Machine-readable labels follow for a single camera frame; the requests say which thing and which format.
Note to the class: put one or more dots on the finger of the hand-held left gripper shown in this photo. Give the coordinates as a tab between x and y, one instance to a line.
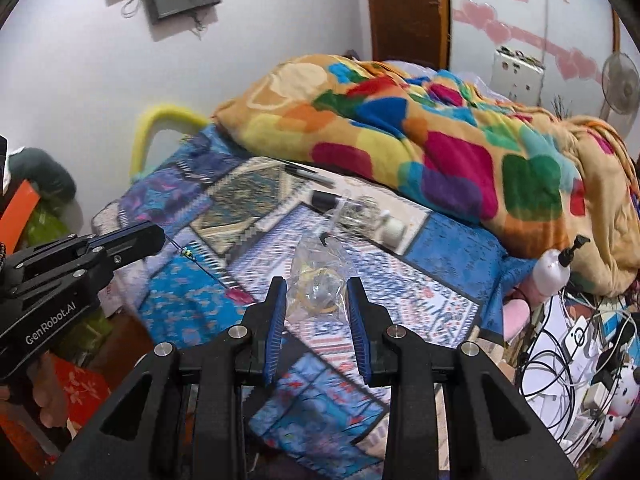
132	242

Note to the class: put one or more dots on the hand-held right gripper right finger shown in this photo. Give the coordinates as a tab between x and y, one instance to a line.
358	332

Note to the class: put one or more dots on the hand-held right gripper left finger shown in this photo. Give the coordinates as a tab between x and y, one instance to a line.
277	332

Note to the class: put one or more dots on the clear plastic bag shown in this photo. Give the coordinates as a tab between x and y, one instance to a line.
320	272

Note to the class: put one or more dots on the person's left hand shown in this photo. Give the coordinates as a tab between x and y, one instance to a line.
50	390

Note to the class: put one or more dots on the red floral cloth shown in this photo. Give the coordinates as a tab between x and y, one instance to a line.
82	387

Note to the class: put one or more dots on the blue patterned bed sheet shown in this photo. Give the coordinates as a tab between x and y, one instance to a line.
200	280

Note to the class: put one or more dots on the green plastic bag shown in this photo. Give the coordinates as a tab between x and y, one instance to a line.
47	225

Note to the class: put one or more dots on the small white capped bottle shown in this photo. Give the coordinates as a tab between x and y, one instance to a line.
392	230

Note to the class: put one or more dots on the dark grey cushion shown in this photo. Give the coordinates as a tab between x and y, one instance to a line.
47	170

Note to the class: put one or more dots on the clear zip pouch with items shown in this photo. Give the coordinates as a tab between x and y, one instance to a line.
350	212

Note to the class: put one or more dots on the black marker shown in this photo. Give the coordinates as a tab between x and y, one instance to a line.
315	180

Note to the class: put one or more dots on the black pen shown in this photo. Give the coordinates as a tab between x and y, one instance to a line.
300	166

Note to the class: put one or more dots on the pink pump lotion bottle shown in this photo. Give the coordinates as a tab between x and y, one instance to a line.
550	272

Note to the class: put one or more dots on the colourful patchwork fleece blanket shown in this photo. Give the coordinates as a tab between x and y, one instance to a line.
400	125

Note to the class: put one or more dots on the white cat plush toy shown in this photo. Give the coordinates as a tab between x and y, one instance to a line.
622	402

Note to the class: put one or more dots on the brown wooden door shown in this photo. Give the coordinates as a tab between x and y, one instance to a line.
405	10

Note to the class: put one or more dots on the standing fan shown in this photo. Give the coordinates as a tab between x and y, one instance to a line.
620	82

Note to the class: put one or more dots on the yellow foam bed rail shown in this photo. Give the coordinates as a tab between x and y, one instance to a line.
145	130

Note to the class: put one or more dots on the white wall socket board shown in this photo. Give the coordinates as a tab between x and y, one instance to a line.
517	77

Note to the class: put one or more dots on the pink heart wall stickers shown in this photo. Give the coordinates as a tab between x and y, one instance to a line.
480	15

